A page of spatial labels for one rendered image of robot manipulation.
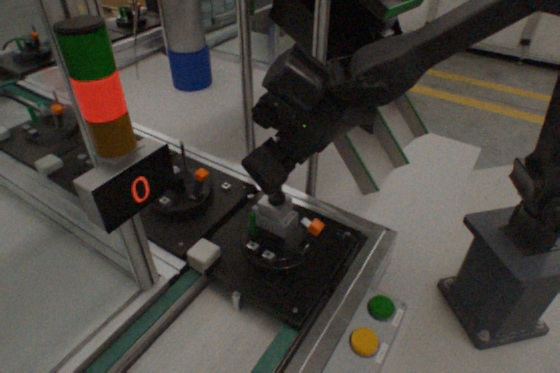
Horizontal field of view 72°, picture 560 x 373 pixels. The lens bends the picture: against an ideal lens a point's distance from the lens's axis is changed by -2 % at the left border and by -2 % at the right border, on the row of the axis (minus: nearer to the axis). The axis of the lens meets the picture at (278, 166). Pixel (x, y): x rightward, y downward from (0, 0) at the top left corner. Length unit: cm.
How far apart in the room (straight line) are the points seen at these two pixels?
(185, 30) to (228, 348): 109
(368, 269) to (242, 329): 25
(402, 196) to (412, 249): 18
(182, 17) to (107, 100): 102
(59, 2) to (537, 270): 72
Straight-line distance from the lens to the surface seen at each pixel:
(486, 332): 83
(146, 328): 71
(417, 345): 80
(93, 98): 47
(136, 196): 54
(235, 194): 86
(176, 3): 145
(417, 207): 105
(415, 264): 91
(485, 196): 115
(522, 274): 70
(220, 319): 73
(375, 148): 91
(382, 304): 69
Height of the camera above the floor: 154
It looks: 37 degrees down
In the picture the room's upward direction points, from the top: straight up
